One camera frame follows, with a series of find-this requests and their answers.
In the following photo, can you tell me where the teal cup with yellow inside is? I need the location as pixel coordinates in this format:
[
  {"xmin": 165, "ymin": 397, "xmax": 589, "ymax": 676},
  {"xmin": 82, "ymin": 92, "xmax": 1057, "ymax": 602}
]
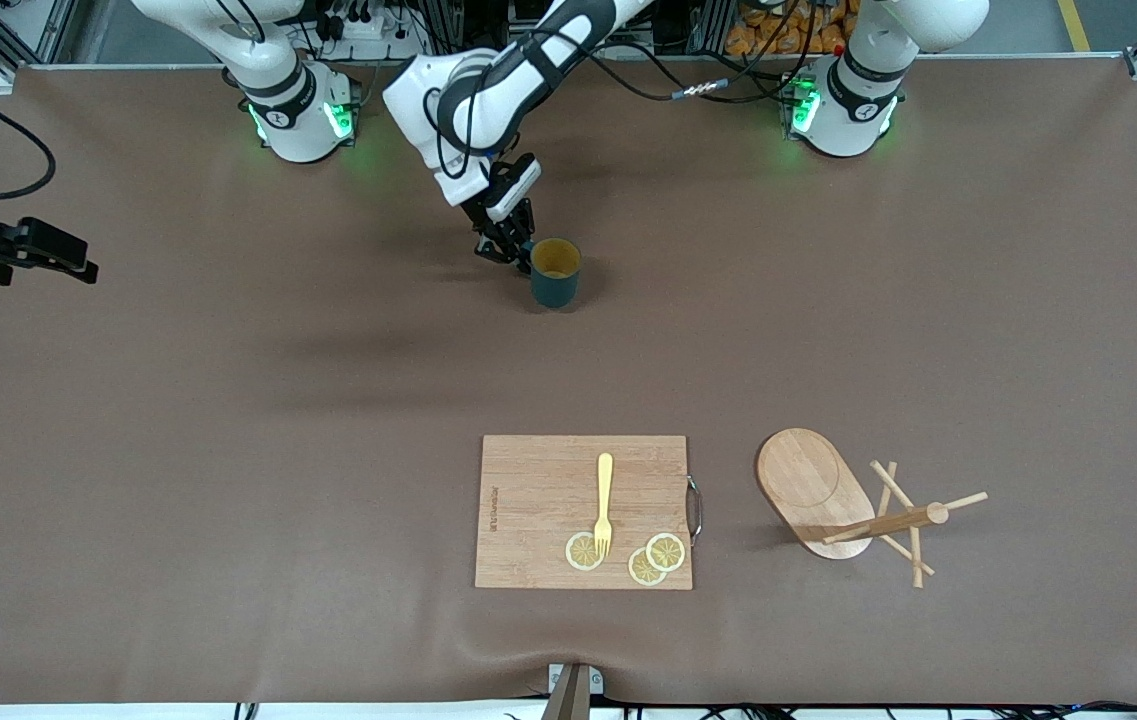
[{"xmin": 529, "ymin": 238, "xmax": 582, "ymax": 309}]

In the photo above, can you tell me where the wooden cup rack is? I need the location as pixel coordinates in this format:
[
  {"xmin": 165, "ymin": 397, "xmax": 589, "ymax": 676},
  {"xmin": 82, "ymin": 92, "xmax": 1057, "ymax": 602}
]
[{"xmin": 754, "ymin": 428, "xmax": 989, "ymax": 589}]

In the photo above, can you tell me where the brown table mat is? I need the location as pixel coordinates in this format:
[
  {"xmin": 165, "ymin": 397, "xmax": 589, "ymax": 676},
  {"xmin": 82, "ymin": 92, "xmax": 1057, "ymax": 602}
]
[{"xmin": 0, "ymin": 52, "xmax": 1137, "ymax": 706}]

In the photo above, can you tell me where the white power strip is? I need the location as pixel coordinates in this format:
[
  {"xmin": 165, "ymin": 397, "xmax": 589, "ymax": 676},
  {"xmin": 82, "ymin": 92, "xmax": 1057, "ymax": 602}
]
[{"xmin": 323, "ymin": 0, "xmax": 429, "ymax": 61}]

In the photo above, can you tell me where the wooden cutting board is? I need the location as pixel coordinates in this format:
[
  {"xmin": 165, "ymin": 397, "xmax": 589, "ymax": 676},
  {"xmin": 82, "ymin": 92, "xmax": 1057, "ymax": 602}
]
[{"xmin": 475, "ymin": 434, "xmax": 705, "ymax": 591}]

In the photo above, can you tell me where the yellow fork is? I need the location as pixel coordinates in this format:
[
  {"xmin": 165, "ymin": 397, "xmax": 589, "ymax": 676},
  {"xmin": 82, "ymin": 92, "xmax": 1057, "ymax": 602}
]
[{"xmin": 593, "ymin": 453, "xmax": 616, "ymax": 558}]

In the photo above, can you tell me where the orange snack bag pile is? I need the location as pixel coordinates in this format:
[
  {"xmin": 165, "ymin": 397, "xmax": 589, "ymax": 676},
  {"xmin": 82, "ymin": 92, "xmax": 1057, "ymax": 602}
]
[{"xmin": 725, "ymin": 0, "xmax": 854, "ymax": 56}]

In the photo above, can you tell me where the lemon slice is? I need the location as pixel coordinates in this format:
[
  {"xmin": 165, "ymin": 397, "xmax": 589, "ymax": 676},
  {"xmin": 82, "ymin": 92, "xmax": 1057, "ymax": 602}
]
[
  {"xmin": 565, "ymin": 531, "xmax": 606, "ymax": 572},
  {"xmin": 628, "ymin": 547, "xmax": 669, "ymax": 588},
  {"xmin": 646, "ymin": 533, "xmax": 687, "ymax": 573}
]

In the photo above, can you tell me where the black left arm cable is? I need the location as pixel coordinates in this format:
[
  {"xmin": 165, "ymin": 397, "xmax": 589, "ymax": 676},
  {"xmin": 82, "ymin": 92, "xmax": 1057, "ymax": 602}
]
[{"xmin": 433, "ymin": 0, "xmax": 829, "ymax": 183}]

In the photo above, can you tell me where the metal mount bracket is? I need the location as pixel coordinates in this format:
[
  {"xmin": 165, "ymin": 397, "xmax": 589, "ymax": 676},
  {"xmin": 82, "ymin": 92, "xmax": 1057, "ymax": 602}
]
[{"xmin": 540, "ymin": 663, "xmax": 606, "ymax": 720}]

